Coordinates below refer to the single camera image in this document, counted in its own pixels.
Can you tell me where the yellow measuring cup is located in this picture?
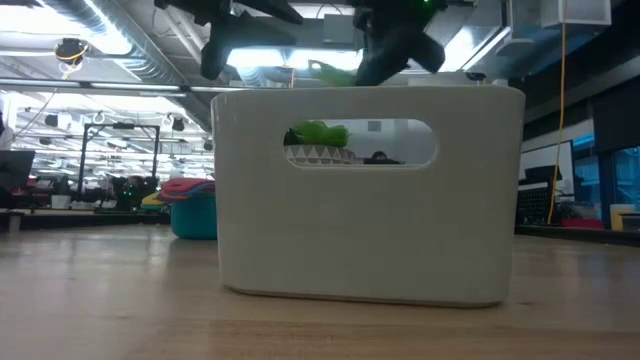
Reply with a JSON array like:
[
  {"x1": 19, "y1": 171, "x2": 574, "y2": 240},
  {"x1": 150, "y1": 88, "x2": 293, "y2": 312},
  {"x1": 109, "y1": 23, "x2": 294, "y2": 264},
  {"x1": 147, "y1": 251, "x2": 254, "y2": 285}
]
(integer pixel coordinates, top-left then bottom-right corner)
[{"x1": 141, "y1": 192, "x2": 171, "y2": 209}]

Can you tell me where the black computer monitor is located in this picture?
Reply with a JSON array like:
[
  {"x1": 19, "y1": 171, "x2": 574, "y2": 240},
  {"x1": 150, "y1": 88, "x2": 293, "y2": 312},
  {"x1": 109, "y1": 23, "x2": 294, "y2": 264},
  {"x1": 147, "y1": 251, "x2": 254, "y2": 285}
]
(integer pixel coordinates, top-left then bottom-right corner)
[{"x1": 0, "y1": 149, "x2": 36, "y2": 191}]

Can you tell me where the yellow bin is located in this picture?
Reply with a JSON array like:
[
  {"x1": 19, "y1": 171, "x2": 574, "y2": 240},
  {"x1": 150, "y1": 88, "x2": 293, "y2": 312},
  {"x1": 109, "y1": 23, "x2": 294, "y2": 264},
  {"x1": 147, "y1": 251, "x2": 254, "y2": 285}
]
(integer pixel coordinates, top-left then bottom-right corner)
[{"x1": 609, "y1": 203, "x2": 640, "y2": 231}]

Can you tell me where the green measuring cup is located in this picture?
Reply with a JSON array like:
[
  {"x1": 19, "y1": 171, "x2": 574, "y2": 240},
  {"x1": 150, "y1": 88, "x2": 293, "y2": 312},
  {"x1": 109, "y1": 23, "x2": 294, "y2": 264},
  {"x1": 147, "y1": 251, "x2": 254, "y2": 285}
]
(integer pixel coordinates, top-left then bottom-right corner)
[{"x1": 312, "y1": 62, "x2": 359, "y2": 87}]

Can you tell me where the teal measuring cup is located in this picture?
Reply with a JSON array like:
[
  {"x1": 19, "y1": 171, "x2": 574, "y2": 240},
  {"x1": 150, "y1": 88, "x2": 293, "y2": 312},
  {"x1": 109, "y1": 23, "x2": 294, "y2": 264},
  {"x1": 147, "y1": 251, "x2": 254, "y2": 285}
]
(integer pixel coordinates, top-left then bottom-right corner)
[{"x1": 169, "y1": 192, "x2": 219, "y2": 240}]

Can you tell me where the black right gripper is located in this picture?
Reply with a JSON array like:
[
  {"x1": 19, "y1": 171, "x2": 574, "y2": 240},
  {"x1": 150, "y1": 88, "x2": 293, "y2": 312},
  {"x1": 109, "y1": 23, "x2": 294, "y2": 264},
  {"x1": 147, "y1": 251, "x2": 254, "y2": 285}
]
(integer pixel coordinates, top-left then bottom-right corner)
[{"x1": 349, "y1": 0, "x2": 449, "y2": 87}]

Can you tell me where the hanging yellow cable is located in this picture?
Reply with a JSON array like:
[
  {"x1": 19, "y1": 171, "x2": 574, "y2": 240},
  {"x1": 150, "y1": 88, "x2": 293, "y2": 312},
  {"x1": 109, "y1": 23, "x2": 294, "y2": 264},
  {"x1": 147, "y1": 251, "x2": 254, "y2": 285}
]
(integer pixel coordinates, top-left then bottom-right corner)
[{"x1": 547, "y1": 22, "x2": 569, "y2": 226}]

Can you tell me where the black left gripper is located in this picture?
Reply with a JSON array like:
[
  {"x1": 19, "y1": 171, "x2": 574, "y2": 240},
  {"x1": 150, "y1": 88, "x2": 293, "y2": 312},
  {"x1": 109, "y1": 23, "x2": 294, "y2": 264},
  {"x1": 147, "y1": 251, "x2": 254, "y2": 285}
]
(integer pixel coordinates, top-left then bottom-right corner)
[{"x1": 154, "y1": 0, "x2": 304, "y2": 81}]

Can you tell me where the pink measuring cup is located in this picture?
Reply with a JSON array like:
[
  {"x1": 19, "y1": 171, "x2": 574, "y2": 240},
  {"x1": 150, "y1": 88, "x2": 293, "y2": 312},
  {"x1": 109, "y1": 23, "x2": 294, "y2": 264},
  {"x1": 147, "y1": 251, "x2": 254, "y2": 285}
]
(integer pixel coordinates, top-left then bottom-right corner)
[{"x1": 159, "y1": 177, "x2": 216, "y2": 196}]

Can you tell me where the black metal rack frame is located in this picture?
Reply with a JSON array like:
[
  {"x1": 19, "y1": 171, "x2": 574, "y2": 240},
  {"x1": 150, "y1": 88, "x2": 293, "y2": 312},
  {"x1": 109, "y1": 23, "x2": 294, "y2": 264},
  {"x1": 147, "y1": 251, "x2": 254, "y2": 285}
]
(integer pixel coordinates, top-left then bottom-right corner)
[{"x1": 77, "y1": 122, "x2": 161, "y2": 201}]

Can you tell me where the white ceiling box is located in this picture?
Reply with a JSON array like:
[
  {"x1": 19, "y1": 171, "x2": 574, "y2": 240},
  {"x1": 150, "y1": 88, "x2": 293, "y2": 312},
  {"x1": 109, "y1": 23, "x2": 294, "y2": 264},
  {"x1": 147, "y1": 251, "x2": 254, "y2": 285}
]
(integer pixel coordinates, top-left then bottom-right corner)
[{"x1": 539, "y1": 0, "x2": 612, "y2": 29}]

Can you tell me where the red box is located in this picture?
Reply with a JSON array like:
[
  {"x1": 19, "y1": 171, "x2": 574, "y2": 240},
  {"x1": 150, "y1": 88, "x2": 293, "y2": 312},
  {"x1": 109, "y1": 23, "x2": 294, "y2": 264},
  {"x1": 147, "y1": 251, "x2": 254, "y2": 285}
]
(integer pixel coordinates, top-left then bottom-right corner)
[{"x1": 559, "y1": 217, "x2": 606, "y2": 230}]

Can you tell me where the clear plastic tray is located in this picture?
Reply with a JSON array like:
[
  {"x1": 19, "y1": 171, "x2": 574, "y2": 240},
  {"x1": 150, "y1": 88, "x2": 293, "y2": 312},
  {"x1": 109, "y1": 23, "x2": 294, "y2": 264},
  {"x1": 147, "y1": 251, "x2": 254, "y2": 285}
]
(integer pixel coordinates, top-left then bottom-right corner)
[{"x1": 210, "y1": 85, "x2": 526, "y2": 308}]

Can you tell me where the green succulent in white pot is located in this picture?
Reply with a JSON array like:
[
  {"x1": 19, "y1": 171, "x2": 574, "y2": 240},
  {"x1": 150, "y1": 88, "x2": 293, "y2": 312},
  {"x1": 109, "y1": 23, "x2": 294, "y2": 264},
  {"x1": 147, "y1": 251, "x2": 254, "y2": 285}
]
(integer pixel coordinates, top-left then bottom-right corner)
[{"x1": 283, "y1": 119, "x2": 357, "y2": 167}]

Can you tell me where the black background robot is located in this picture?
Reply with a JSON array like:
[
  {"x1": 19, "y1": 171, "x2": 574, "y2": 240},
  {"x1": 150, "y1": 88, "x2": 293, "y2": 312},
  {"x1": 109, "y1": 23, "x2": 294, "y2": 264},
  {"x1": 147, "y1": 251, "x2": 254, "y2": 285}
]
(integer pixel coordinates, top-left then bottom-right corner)
[{"x1": 112, "y1": 174, "x2": 159, "y2": 211}]

